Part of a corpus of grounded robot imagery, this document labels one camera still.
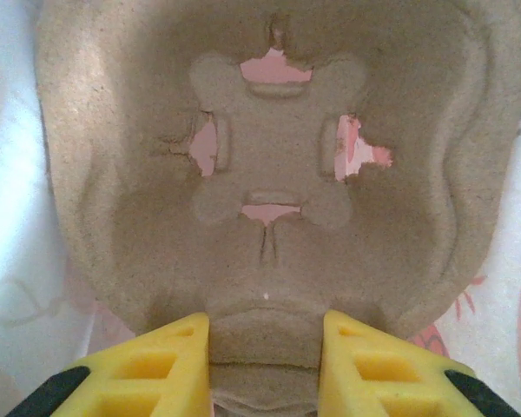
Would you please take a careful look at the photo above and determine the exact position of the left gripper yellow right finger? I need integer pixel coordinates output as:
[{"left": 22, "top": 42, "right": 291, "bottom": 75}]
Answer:
[{"left": 320, "top": 309, "right": 507, "bottom": 417}]

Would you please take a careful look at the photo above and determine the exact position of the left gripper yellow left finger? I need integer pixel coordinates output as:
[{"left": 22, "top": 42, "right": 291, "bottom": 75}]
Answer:
[{"left": 15, "top": 311, "right": 213, "bottom": 417}]

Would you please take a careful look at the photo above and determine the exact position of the brown pulp cup carrier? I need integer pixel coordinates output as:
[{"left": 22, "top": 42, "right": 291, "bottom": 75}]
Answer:
[{"left": 34, "top": 0, "right": 521, "bottom": 417}]

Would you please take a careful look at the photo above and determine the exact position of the red white paper gift bag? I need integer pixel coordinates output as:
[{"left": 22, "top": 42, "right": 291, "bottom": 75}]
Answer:
[{"left": 0, "top": 0, "right": 521, "bottom": 417}]

